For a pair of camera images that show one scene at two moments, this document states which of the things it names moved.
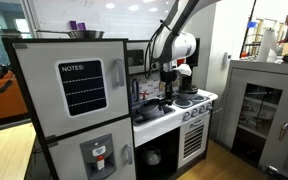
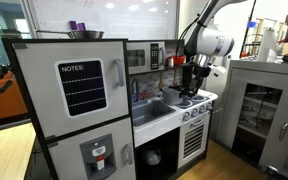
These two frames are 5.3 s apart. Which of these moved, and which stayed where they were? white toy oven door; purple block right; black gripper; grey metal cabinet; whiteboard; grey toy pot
Moved: grey toy pot; black gripper
Stayed: grey metal cabinet; purple block right; whiteboard; white toy oven door
